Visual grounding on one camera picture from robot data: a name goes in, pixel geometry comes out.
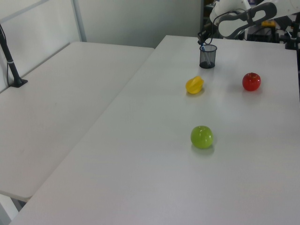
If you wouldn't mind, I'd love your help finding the aluminium partition post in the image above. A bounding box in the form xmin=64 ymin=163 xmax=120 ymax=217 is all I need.
xmin=71 ymin=0 xmax=88 ymax=43

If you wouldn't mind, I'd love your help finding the black pole with base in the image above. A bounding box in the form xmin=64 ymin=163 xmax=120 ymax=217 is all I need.
xmin=0 ymin=23 xmax=28 ymax=88

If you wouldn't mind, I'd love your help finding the yellow star fruit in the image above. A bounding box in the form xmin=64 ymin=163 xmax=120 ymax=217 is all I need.
xmin=186 ymin=75 xmax=204 ymax=95

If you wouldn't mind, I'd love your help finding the blue white marker pen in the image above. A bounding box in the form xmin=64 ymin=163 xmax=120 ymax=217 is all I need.
xmin=201 ymin=42 xmax=211 ymax=66

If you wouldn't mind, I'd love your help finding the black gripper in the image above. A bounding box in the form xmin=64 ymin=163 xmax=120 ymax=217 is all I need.
xmin=197 ymin=22 xmax=211 ymax=45

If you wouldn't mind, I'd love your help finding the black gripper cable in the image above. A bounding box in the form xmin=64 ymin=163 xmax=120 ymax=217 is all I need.
xmin=205 ymin=8 xmax=246 ymax=45

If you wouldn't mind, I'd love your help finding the black camera stand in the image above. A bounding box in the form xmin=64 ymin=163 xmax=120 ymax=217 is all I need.
xmin=284 ymin=14 xmax=300 ymax=50

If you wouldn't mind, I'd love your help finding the black equipment box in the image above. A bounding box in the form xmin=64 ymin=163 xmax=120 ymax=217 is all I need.
xmin=247 ymin=25 xmax=281 ymax=44

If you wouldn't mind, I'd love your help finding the green apple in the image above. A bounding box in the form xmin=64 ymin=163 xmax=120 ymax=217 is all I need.
xmin=190 ymin=125 xmax=214 ymax=149

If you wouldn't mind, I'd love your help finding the black mesh pen cup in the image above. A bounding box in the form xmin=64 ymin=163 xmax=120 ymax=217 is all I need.
xmin=199 ymin=45 xmax=218 ymax=69

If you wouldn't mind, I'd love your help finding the red apple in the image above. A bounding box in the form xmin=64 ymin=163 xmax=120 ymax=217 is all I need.
xmin=242 ymin=72 xmax=262 ymax=91

